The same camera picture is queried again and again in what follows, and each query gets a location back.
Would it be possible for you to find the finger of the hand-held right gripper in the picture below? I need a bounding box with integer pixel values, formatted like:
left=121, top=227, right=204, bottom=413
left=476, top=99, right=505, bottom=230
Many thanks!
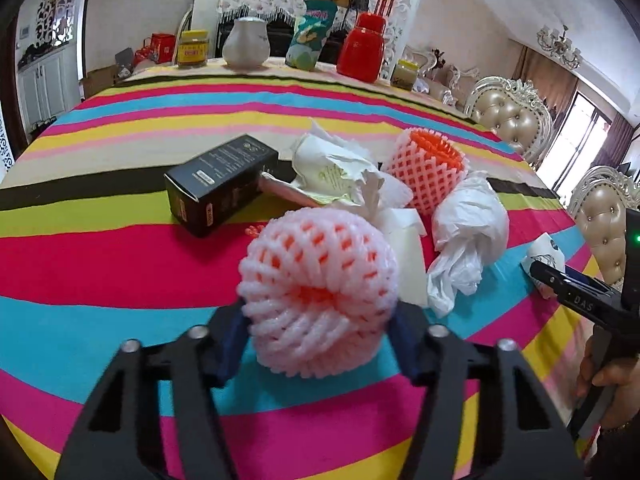
left=529, top=259, right=626, bottom=331
left=562, top=266, right=621, bottom=297

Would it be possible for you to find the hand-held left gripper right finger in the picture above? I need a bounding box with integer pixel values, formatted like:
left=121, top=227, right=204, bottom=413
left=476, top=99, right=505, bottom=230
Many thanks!
left=387, top=305, right=586, bottom=480

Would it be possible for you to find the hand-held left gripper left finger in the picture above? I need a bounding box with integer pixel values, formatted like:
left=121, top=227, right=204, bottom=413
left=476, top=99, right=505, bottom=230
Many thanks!
left=54, top=305, right=251, bottom=480

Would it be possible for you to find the white plastic bag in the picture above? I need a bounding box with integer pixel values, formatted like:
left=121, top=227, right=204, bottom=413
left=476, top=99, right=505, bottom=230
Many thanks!
left=426, top=172, right=510, bottom=318

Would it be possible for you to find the orange foam fruit net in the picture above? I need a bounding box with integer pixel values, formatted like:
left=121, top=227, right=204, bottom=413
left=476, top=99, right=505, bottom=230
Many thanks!
left=382, top=127, right=468, bottom=216

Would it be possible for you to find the person's right forearm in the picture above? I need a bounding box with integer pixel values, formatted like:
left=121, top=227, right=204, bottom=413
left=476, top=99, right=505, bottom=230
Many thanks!
left=582, top=422, right=640, bottom=480

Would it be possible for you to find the person's right hand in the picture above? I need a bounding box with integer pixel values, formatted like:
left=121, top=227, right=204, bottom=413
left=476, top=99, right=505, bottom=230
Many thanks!
left=575, top=337, right=640, bottom=431

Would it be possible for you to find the beige tufted ornate chair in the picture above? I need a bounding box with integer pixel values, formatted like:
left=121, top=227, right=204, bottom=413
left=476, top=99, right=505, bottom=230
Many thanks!
left=464, top=76, right=553, bottom=166
left=567, top=165, right=640, bottom=286

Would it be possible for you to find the white printed wrapper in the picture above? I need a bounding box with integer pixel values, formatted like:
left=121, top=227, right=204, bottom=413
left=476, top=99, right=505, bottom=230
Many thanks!
left=520, top=234, right=568, bottom=286

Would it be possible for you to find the window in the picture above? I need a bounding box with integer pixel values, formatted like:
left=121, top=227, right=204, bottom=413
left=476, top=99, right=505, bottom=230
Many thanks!
left=555, top=92, right=613, bottom=171

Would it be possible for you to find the pink paper wrapper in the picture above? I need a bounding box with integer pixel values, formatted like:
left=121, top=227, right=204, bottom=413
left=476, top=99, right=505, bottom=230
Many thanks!
left=260, top=171, right=321, bottom=208

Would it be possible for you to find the black carton box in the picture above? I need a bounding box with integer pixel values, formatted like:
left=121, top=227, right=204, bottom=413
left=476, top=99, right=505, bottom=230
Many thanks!
left=164, top=133, right=281, bottom=238

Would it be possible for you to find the crumpled white paper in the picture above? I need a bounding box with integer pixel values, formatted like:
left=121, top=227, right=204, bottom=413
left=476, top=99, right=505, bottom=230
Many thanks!
left=290, top=119, right=386, bottom=206

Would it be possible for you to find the brown patterned curtain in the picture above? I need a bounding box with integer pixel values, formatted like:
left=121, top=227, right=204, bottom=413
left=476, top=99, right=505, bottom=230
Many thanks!
left=515, top=45, right=578, bottom=111

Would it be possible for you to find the chandelier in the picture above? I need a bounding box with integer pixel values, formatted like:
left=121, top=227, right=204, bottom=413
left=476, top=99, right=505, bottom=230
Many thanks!
left=536, top=25, right=583, bottom=70

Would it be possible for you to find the white ornate sofa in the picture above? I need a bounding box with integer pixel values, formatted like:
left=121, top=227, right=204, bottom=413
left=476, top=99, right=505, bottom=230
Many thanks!
left=405, top=45, right=481, bottom=106

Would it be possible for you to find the small glass jar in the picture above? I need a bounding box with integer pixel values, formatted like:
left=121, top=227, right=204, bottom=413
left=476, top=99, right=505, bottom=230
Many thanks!
left=390, top=59, right=421, bottom=88

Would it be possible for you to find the open cardboard box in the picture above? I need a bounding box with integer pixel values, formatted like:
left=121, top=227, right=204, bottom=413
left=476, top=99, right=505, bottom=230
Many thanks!
left=82, top=67, right=118, bottom=98

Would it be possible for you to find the glass jar yellow label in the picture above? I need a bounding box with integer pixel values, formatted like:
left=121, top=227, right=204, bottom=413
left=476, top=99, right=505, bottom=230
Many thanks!
left=176, top=30, right=211, bottom=68

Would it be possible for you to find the red thermos jug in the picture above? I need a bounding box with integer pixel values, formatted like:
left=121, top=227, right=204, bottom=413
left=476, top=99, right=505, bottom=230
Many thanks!
left=336, top=12, right=387, bottom=83

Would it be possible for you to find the white ceramic jar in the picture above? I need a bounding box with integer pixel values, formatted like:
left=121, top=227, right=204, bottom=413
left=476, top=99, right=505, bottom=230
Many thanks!
left=221, top=16, right=272, bottom=70

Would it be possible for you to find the red gift box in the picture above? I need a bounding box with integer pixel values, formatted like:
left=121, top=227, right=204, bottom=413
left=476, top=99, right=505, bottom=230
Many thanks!
left=150, top=33, right=177, bottom=65

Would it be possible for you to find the white cabinet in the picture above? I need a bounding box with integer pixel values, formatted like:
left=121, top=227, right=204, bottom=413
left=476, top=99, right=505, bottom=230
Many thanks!
left=17, top=47, right=83, bottom=136

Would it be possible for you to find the black piano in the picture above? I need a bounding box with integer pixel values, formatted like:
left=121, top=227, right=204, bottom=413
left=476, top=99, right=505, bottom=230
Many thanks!
left=216, top=15, right=351, bottom=61

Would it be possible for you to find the green snack bag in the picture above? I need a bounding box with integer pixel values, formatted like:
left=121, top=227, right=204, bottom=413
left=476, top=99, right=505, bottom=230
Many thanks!
left=285, top=0, right=337, bottom=72

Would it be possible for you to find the lace piano cover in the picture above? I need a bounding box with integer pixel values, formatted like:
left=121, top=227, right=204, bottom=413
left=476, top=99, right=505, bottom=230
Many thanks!
left=218, top=0, right=307, bottom=23

